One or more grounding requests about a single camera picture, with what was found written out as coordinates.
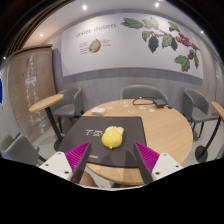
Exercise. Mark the small white box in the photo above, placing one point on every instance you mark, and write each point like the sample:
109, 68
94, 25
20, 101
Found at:
98, 111

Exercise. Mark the grey upholstered chair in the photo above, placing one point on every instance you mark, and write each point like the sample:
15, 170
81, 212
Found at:
143, 91
18, 150
196, 106
71, 106

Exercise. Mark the recessed ceiling lights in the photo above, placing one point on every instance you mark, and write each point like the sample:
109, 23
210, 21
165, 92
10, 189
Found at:
84, 7

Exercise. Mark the round wooden side table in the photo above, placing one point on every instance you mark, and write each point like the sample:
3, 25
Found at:
45, 102
218, 108

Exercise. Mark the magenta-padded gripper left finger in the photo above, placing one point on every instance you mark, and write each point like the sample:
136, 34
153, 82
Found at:
55, 165

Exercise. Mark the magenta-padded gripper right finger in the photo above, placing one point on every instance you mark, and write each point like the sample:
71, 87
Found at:
166, 165

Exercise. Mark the dark grey mouse pad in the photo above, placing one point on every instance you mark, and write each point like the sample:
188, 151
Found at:
80, 133

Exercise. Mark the black power brick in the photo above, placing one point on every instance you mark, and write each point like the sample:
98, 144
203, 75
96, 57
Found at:
159, 102

